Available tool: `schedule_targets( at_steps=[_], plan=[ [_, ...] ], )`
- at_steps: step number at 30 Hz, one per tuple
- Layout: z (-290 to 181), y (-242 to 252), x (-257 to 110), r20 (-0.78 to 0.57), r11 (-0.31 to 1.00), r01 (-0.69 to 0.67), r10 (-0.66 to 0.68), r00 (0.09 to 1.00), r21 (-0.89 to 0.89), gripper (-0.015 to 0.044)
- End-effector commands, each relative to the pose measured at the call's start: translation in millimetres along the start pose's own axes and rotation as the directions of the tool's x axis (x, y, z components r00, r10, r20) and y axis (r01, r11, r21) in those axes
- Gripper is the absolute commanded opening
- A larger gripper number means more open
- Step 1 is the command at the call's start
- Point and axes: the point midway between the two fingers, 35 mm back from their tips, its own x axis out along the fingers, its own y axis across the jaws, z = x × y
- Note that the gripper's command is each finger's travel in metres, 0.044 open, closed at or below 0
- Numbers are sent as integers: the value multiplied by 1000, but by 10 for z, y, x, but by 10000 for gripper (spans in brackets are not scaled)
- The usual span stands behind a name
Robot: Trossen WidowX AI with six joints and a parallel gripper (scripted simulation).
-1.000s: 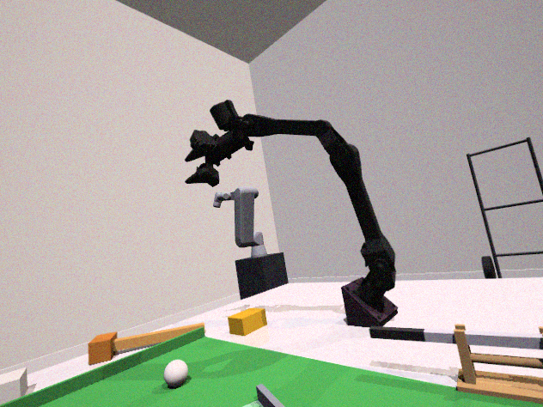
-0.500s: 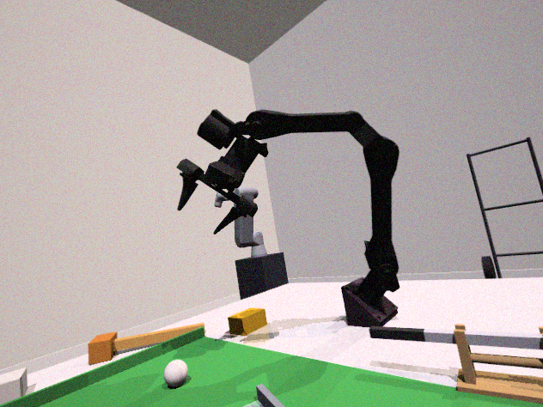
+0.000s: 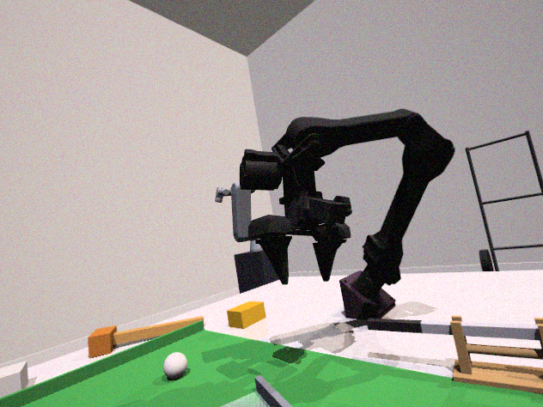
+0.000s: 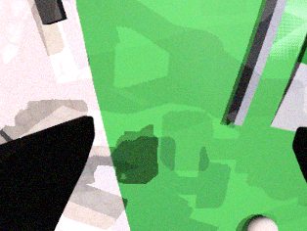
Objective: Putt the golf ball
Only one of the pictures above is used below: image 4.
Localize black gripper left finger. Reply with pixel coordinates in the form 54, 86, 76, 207
0, 115, 95, 231

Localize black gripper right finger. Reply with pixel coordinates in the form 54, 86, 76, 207
292, 127, 307, 182

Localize green flat mat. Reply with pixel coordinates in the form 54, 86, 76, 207
75, 0, 307, 231

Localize white golf ball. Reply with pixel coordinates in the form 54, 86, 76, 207
247, 215, 279, 231

